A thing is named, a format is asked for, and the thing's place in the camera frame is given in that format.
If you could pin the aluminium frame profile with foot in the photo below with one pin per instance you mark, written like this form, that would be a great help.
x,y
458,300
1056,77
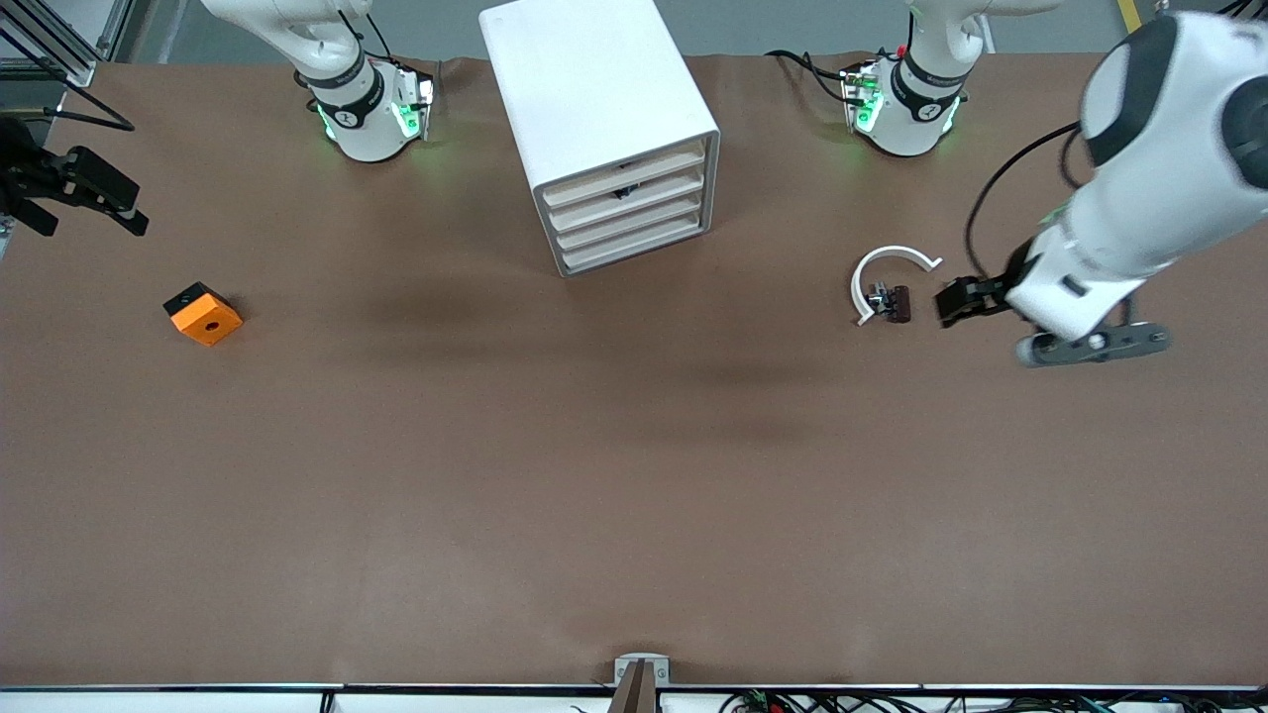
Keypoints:
x,y
79,71

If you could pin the white plain cabinet drawer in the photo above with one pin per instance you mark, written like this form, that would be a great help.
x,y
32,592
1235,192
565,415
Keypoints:
x,y
584,257
584,213
584,236

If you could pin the brown table mat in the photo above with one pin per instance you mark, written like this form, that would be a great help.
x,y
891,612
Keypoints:
x,y
594,495

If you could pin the orange and black box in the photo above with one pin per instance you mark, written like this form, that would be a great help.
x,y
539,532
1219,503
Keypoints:
x,y
208,322

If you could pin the grey metal bracket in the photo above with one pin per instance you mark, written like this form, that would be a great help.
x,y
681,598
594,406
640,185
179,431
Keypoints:
x,y
624,668

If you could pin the white table edge rail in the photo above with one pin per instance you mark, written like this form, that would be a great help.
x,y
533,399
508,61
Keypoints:
x,y
149,703

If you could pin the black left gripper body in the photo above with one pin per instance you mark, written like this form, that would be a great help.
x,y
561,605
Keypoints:
x,y
1012,271

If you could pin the white drawer cabinet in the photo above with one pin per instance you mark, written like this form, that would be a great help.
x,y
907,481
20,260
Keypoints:
x,y
584,89

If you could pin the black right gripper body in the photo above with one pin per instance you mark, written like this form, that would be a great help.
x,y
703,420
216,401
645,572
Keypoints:
x,y
22,170

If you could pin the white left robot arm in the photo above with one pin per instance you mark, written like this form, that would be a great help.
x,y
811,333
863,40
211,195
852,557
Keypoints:
x,y
1169,149

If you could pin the brown block with metal clip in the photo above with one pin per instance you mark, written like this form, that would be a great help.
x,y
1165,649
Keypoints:
x,y
898,305

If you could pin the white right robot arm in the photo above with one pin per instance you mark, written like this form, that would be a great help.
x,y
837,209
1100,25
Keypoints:
x,y
362,119

